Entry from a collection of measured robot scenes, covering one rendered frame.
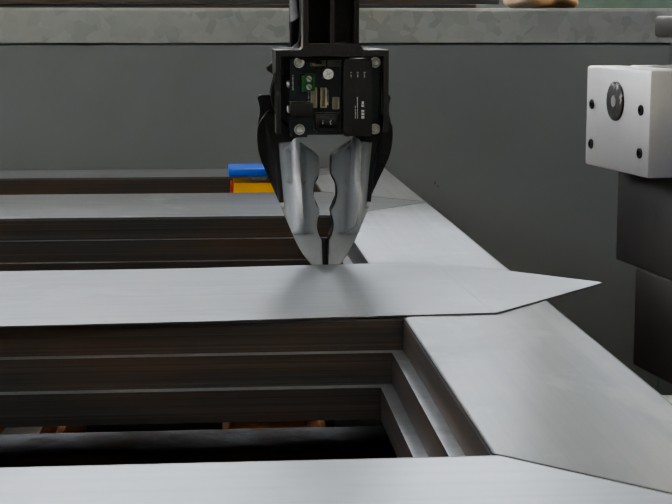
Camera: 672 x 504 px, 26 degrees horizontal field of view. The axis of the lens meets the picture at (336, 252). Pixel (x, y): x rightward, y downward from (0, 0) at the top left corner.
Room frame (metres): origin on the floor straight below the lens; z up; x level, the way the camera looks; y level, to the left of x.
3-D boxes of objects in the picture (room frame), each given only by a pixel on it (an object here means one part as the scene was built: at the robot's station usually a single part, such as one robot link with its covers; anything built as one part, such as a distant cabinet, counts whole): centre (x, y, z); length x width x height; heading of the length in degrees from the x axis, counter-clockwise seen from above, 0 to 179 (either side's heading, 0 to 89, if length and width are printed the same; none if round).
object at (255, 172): (1.49, 0.08, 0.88); 0.06 x 0.06 x 0.02; 5
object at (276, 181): (0.97, 0.03, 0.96); 0.05 x 0.02 x 0.09; 95
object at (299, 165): (0.95, 0.02, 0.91); 0.06 x 0.03 x 0.09; 5
